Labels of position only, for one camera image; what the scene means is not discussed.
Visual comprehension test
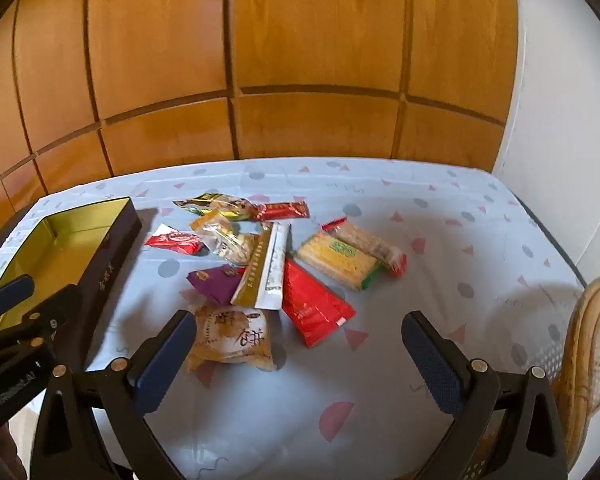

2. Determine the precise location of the patterned pale tablecloth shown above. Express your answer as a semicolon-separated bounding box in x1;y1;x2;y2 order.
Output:
0;159;588;480

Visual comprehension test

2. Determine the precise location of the long white gold sachet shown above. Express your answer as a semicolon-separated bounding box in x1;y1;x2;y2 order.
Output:
230;222;291;311

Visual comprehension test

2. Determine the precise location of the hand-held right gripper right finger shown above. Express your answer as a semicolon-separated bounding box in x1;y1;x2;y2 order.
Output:
401;310;570;480

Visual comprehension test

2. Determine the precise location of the wicker chair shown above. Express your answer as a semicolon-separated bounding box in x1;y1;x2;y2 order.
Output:
550;276;600;466

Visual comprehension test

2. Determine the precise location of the red and gold candy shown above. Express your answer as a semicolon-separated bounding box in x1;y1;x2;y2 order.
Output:
252;201;311;222

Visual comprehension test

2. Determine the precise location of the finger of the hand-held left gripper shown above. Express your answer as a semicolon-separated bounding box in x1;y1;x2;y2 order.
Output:
0;274;35;318
0;284;81;361

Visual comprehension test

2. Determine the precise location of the large red snack packet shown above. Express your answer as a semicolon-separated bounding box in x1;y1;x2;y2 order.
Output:
280;255;357;349

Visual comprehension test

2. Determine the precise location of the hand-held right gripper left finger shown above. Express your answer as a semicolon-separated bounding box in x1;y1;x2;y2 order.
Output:
29;310;198;480

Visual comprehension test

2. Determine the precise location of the dark box with gold interior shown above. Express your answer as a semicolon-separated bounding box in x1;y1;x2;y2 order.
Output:
0;197;143;366

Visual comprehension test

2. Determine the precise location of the red-ended sesame bar packet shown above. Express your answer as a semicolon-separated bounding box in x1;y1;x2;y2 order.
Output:
321;216;408;279

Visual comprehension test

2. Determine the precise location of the purple snack packet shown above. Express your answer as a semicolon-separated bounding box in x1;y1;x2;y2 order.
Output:
187;265;248;306

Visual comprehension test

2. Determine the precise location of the green-ended cracker packet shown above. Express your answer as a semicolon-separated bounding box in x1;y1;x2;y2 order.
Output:
296;232;385;292

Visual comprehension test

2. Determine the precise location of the brown and yellow snack packet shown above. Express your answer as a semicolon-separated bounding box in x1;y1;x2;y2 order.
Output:
173;192;258;222

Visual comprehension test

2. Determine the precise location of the small red snack packet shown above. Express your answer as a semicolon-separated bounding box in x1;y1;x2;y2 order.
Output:
144;224;206;256

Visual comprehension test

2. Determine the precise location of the white orange pastry packet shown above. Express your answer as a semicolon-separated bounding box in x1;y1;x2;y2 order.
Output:
186;304;276;373

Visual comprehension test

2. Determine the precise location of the wooden panelled cabinet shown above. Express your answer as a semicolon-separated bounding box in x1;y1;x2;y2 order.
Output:
0;0;521;241

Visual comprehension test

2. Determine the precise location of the clear orange seed packet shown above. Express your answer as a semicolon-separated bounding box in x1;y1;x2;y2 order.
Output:
190;211;261;266

